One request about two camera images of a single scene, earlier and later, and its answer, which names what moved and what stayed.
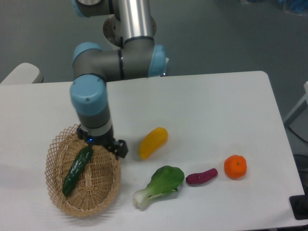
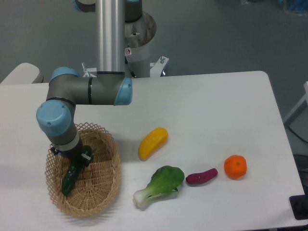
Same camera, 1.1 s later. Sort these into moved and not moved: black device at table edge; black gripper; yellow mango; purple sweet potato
Moved: black gripper
Not moved: black device at table edge; yellow mango; purple sweet potato
